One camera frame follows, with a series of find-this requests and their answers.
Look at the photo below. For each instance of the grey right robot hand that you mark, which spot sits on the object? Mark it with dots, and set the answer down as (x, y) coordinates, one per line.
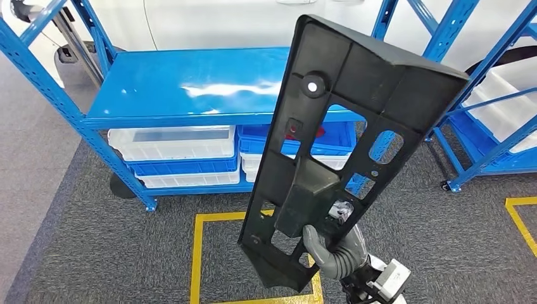
(331, 260)

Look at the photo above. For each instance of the white car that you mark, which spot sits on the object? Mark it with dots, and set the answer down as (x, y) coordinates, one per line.
(209, 21)

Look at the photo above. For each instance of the white plastic crate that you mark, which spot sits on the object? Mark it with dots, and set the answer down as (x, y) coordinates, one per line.
(503, 109)
(251, 161)
(189, 180)
(251, 175)
(172, 144)

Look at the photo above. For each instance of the grey metal stand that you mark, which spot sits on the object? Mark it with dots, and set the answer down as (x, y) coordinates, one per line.
(77, 46)

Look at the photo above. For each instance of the red object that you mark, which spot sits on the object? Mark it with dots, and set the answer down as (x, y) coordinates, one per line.
(316, 133)

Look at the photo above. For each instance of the black plastic plate bracket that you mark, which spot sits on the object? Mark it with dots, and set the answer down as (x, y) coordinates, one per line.
(377, 84)

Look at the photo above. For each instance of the blue wheeled shelf rack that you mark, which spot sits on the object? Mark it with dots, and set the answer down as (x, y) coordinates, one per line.
(486, 69)

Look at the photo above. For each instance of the blue plastic crate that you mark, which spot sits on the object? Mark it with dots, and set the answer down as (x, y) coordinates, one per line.
(478, 138)
(184, 167)
(256, 140)

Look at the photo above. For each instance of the blue metal shelf rack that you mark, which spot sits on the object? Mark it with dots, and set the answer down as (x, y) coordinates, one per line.
(168, 84)

